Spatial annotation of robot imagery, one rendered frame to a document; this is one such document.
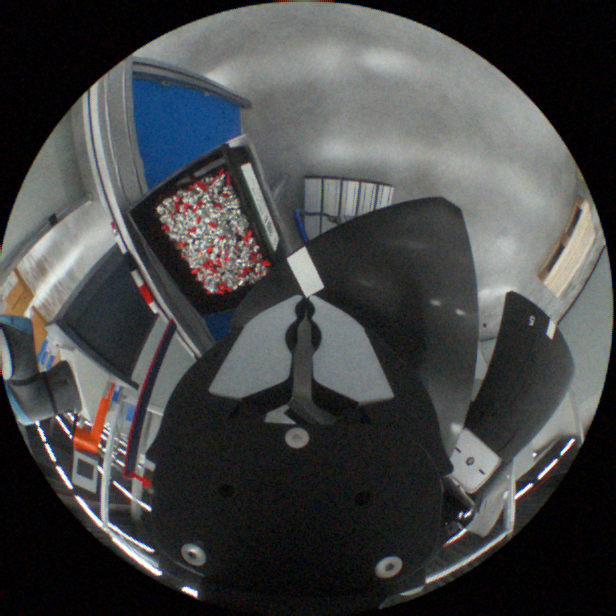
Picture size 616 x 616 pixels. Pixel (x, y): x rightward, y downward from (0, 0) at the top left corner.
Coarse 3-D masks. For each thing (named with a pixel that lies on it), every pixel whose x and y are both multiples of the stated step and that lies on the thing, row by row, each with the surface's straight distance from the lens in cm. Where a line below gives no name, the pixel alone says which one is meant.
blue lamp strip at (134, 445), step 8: (168, 328) 44; (176, 328) 46; (168, 336) 43; (168, 344) 44; (160, 352) 42; (160, 360) 42; (152, 368) 40; (152, 376) 41; (152, 384) 41; (144, 392) 40; (144, 400) 40; (144, 408) 40; (136, 416) 39; (144, 416) 40; (136, 424) 39; (136, 432) 40; (136, 440) 40; (136, 448) 41; (128, 456) 40; (136, 456) 41; (128, 464) 40; (128, 472) 41
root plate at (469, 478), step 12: (468, 432) 33; (468, 444) 33; (480, 444) 33; (456, 456) 33; (468, 456) 33; (480, 456) 33; (492, 456) 34; (456, 468) 33; (468, 468) 33; (480, 468) 34; (492, 468) 34; (456, 480) 33; (468, 480) 34; (480, 480) 34; (468, 492) 34
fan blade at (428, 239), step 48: (336, 240) 13; (384, 240) 13; (432, 240) 13; (288, 288) 15; (336, 288) 13; (384, 288) 12; (432, 288) 12; (384, 336) 13; (432, 336) 13; (432, 384) 14
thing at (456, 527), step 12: (444, 480) 31; (444, 492) 29; (456, 492) 30; (444, 504) 28; (456, 504) 28; (468, 504) 29; (444, 516) 27; (456, 516) 28; (468, 516) 32; (456, 528) 33
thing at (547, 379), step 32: (512, 320) 36; (544, 320) 41; (512, 352) 35; (544, 352) 39; (512, 384) 34; (544, 384) 38; (480, 416) 32; (512, 416) 34; (544, 416) 38; (512, 448) 34
